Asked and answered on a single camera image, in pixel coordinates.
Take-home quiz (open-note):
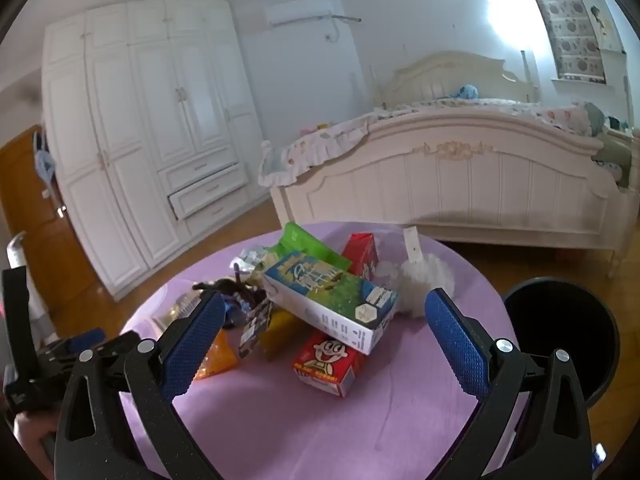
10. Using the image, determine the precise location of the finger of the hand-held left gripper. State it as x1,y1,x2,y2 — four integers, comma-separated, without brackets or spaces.
37,329,106,361
92,331,143,361

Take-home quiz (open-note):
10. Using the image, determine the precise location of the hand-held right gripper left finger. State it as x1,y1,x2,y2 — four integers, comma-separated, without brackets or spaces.
54,290,227,480

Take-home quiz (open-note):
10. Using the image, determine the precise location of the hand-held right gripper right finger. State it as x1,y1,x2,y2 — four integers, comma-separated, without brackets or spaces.
425,287,593,480

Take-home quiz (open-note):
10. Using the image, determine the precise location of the black trash bin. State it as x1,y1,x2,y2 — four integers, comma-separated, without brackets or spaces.
501,276,621,408

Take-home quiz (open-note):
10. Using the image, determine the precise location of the person's left hand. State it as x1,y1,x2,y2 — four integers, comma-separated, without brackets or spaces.
14,410,57,480

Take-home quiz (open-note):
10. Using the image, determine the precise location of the orange snack packet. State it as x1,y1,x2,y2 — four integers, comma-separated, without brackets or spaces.
195,330,238,380

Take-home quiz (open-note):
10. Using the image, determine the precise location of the clear plastic wrapper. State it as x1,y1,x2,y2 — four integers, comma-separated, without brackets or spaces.
152,287,206,331

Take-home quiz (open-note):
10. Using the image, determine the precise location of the small black packet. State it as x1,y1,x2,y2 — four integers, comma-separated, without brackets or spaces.
239,300,273,359

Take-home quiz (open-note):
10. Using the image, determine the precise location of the white mesh bath pouf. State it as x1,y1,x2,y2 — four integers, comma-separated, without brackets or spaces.
376,226,457,319

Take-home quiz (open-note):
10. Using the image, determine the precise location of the purple round tablecloth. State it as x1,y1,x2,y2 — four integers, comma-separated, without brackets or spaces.
119,220,518,480

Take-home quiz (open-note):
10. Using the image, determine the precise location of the yellow packet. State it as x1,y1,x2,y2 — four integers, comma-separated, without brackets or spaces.
260,307,308,358

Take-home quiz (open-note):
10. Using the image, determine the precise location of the crumpled patterned wrapper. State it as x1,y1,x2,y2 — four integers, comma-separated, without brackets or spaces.
230,244,278,273

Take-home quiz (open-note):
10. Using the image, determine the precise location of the brown wooden door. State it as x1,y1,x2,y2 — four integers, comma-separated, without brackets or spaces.
0,125,98,311

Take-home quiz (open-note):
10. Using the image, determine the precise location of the red cartoon face carton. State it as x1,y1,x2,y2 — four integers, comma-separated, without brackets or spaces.
292,330,373,398

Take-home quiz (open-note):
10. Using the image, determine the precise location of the plain red carton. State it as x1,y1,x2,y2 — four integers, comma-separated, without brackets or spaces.
341,232,379,281

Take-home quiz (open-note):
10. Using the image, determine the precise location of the blue green drink carton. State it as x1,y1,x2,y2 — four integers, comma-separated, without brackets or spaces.
262,251,401,356

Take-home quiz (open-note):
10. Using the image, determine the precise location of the green snack packet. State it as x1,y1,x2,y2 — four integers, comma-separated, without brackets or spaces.
272,222,353,273

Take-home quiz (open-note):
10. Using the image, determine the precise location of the open white wardrobe drawer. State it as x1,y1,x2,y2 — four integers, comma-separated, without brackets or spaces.
167,172,251,221

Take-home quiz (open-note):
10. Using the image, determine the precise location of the cream wooden bed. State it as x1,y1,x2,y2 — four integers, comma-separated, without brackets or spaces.
257,50,633,278

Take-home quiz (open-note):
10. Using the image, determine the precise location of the blue hanging bag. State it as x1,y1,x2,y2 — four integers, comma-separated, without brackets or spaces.
32,130,58,201

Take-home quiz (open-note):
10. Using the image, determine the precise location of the white wardrobe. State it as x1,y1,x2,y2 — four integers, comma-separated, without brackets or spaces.
41,0,266,301

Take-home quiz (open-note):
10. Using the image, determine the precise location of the green blanket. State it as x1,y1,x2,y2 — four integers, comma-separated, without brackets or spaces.
592,132,633,188

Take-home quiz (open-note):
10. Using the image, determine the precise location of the grey pillow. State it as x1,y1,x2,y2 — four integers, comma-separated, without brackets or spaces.
582,102,606,136

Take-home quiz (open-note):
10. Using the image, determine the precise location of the floral window blind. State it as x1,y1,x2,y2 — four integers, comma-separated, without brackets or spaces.
520,0,608,85

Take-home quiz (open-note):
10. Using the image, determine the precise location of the air conditioner pipe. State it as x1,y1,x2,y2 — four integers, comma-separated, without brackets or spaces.
320,12,362,41

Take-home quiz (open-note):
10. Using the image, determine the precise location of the white air conditioner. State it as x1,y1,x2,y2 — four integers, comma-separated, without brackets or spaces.
263,0,335,28

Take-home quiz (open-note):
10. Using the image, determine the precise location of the black tangled cord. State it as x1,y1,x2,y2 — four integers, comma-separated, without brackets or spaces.
192,272,268,331

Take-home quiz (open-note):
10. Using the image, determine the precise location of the cartoon wall poster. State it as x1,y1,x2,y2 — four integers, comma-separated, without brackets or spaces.
587,2,623,53

